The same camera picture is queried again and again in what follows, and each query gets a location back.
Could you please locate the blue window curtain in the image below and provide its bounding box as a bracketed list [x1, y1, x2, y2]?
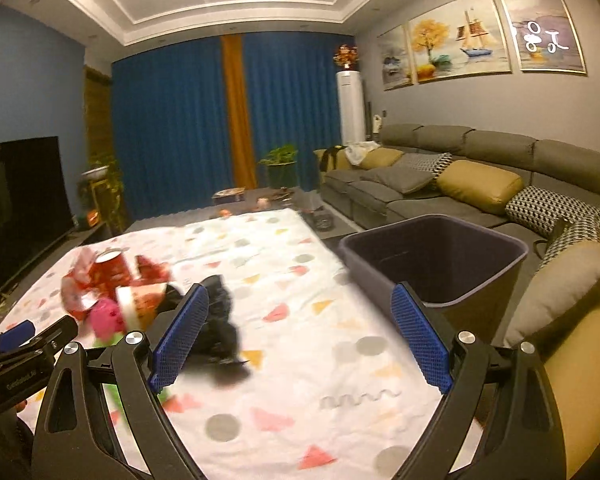
[112, 32, 355, 220]

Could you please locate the red cylindrical can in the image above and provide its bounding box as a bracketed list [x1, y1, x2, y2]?
[90, 249, 133, 301]

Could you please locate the pink crumpled trash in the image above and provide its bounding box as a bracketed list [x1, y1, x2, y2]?
[88, 297, 126, 341]

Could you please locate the black white patterned cushion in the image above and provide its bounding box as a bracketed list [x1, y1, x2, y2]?
[505, 185, 600, 237]

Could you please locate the plant on gold stand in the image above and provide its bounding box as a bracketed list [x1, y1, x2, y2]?
[78, 153, 130, 235]

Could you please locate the grey flat cushion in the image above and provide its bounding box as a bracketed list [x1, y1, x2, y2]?
[374, 166, 434, 195]

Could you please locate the black crumpled plastic bag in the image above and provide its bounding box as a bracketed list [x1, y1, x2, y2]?
[151, 275, 245, 373]

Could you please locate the far mustard cushion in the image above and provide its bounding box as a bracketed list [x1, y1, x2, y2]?
[358, 148, 404, 170]

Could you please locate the dark grey trash bin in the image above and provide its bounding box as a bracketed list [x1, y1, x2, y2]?
[339, 214, 528, 344]

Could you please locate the dark tv cabinet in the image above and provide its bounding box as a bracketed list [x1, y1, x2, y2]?
[0, 221, 111, 323]

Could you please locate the orange curtain strip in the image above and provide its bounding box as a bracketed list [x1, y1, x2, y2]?
[221, 35, 258, 190]

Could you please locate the red white snack bag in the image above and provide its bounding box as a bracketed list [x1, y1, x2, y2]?
[60, 246, 104, 322]

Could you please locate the left small landscape painting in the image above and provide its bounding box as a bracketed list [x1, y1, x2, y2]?
[377, 25, 413, 91]

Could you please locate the black flat television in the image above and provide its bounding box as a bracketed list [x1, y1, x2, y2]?
[0, 136, 74, 289]

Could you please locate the grey sectional sofa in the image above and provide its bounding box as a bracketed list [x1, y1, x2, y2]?
[314, 124, 600, 342]

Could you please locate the white patterned tablecloth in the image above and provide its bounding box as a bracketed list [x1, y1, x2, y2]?
[0, 207, 484, 480]

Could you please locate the right purple painting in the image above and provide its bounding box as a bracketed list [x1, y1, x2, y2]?
[501, 0, 588, 76]

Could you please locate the white standing air conditioner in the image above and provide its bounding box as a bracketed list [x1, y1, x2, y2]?
[336, 70, 366, 145]

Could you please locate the beige grey cushion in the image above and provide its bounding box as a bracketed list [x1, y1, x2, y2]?
[504, 240, 600, 347]

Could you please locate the mustard yellow cushion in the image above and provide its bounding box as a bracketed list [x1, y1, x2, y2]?
[437, 159, 524, 216]

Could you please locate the red plastic wrapper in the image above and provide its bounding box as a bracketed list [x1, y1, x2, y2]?
[134, 255, 172, 286]

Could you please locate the green potted floor plant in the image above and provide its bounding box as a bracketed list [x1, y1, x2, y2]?
[259, 144, 298, 188]

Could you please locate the sailboat tree painting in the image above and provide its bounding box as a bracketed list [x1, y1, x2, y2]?
[407, 0, 512, 84]

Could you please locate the flower decoration atop conditioner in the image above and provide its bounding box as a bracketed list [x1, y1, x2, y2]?
[334, 44, 358, 70]

